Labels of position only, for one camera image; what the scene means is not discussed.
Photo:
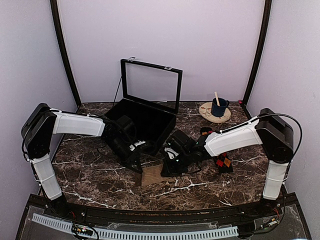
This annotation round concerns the wooden stick in mug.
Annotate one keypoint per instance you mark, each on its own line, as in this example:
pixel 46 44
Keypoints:
pixel 217 99

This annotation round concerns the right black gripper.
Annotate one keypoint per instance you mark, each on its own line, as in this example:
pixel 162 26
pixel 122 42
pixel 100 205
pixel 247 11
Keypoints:
pixel 170 171

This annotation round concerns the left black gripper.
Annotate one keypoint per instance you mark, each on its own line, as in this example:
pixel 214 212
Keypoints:
pixel 134 156

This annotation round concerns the black display box with lid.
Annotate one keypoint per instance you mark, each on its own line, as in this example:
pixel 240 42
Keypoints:
pixel 150 98

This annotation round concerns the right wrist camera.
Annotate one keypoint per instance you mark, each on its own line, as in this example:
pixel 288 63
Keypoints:
pixel 180 142

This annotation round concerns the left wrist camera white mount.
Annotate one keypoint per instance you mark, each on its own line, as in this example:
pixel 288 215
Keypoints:
pixel 133 146

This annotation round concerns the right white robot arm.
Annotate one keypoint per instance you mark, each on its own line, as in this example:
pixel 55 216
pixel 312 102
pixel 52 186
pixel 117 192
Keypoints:
pixel 267 129

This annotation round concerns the right black corner post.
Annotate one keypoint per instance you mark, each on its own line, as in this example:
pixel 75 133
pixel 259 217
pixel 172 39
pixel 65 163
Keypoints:
pixel 259 51

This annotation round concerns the brown ribbed sock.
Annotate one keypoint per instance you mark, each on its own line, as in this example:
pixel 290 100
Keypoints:
pixel 151 175

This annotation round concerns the black front rail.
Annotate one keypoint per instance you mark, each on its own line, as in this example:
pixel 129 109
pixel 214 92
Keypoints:
pixel 244 213

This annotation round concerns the argyle patterned sock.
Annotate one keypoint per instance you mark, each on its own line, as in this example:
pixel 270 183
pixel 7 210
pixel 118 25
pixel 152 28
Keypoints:
pixel 225 163

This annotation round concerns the black corner post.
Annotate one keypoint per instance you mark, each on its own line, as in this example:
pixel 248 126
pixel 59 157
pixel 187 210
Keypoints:
pixel 259 51
pixel 63 51

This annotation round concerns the white slotted cable duct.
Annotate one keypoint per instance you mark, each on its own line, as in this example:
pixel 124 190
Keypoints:
pixel 126 232

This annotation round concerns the dark blue mug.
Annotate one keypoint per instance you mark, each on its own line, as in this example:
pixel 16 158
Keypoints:
pixel 219 111

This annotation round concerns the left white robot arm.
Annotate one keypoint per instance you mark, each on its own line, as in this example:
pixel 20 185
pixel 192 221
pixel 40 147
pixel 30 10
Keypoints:
pixel 44 122

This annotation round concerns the left black corner post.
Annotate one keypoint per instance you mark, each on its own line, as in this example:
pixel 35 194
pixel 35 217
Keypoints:
pixel 63 51

